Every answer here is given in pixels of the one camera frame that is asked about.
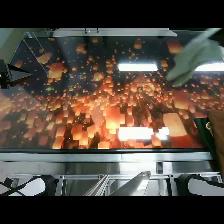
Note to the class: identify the pale green T-shirt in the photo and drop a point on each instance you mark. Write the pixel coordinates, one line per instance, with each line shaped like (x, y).
(196, 56)

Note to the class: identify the dark green garment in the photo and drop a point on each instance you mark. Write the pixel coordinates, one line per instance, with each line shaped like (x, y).
(203, 133)

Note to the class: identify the silver frame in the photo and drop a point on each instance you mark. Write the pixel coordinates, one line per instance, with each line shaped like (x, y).
(100, 160)

